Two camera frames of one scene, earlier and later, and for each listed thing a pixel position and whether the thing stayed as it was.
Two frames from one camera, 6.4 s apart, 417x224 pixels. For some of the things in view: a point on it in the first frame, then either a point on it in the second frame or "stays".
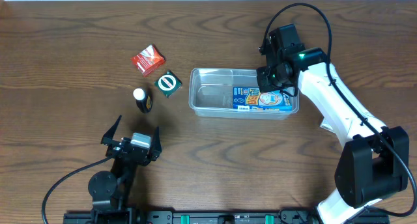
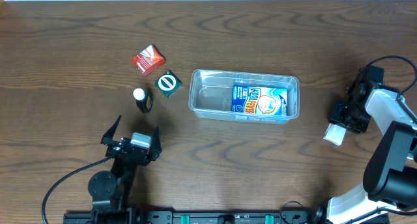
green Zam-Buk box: x=169 y=83 stays
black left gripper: x=116 y=147 stays
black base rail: x=133 y=215 stays
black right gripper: x=265 y=84 to x=341 y=117
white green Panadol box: x=326 y=124 to x=335 y=134
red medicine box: x=149 y=60 stays
